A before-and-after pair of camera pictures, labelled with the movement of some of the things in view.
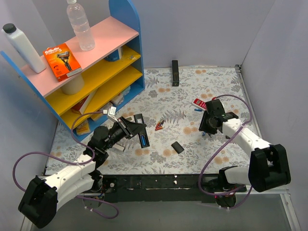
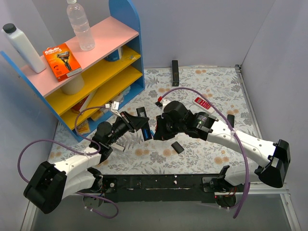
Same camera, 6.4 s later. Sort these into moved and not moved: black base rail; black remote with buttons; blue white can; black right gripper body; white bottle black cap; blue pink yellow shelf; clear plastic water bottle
Moved: black right gripper body; black remote with buttons
Not moved: blue white can; blue pink yellow shelf; white bottle black cap; clear plastic water bottle; black base rail
